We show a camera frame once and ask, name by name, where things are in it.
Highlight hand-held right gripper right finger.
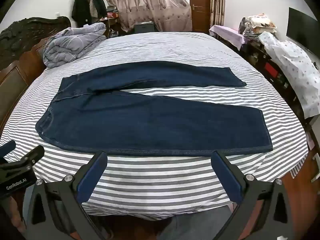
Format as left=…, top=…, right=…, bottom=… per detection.
left=211, top=151, right=300, bottom=240

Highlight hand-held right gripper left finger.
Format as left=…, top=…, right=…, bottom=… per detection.
left=25, top=151, right=108, bottom=240

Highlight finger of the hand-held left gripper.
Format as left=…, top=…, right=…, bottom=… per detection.
left=0, top=140, right=16, bottom=157
left=14, top=145, right=45, bottom=172

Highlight dark blue denim pants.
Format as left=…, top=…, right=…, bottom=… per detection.
left=36, top=60, right=273, bottom=157

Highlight person's leg in grey trousers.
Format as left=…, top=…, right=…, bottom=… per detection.
left=159, top=204, right=234, bottom=240

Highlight bed with grey striped sheet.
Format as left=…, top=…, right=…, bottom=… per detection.
left=0, top=31, right=310, bottom=221

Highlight carved wooden headboard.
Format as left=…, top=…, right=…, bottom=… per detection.
left=0, top=16, right=72, bottom=132

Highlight folded grey quilt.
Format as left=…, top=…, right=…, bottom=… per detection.
left=43, top=22, right=107, bottom=69

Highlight white floral cloth cover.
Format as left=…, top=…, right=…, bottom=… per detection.
left=258, top=31, right=320, bottom=119

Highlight light purple cloth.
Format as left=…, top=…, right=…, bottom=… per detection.
left=209, top=25, right=247, bottom=51

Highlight black hanging jacket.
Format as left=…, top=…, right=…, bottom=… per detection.
left=71, top=0, right=92, bottom=28

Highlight pile of floral pillows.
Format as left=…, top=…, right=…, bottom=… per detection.
left=238, top=13, right=278, bottom=36

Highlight dark storage box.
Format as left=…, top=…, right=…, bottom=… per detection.
left=134, top=22, right=157, bottom=34

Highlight pile of colourful clothes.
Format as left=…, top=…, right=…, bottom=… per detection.
left=106, top=5, right=121, bottom=21

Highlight dark grey hanging jacket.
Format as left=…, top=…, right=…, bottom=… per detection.
left=89, top=0, right=108, bottom=18

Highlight black flat television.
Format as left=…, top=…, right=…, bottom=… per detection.
left=286, top=7, right=320, bottom=56

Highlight brown wooden door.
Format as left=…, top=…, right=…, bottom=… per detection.
left=189, top=0, right=212, bottom=33

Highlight striped brown curtain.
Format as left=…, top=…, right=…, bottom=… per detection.
left=210, top=0, right=226, bottom=27

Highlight floral pillow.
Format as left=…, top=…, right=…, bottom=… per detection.
left=97, top=0, right=193, bottom=32

